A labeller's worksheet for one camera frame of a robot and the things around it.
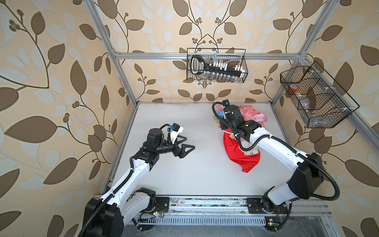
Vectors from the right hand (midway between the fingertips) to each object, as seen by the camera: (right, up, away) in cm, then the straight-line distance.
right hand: (225, 118), depth 83 cm
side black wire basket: (+46, +8, -10) cm, 48 cm away
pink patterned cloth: (+14, +3, +4) cm, 15 cm away
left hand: (-20, -12, -9) cm, 25 cm away
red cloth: (+13, -26, +4) cm, 30 cm away
